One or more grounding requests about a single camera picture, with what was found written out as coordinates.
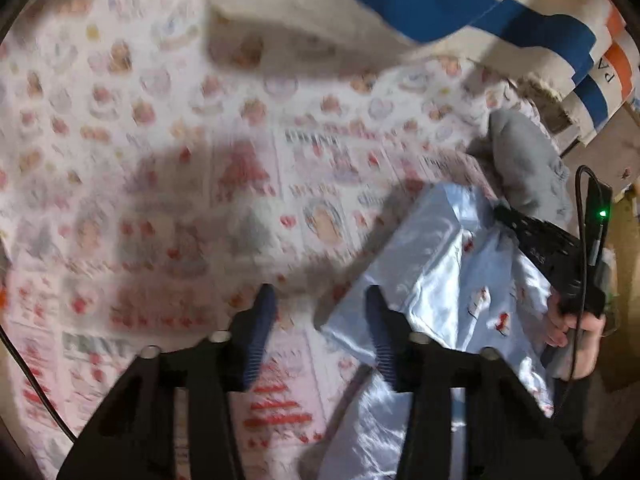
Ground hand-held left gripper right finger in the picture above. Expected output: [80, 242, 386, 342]
[364, 285, 583, 480]

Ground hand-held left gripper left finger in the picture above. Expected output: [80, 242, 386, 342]
[56, 284, 278, 480]

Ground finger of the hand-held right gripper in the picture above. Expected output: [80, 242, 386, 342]
[492, 206, 532, 246]

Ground grey pants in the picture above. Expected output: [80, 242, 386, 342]
[467, 110, 573, 231]

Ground light blue satin pants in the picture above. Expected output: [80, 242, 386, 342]
[315, 182, 563, 480]

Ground person's right hand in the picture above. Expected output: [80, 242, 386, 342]
[542, 292, 608, 381]

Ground printed bed sheet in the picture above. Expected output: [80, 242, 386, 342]
[0, 0, 556, 480]

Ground striped curtain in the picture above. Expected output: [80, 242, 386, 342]
[207, 0, 640, 146]

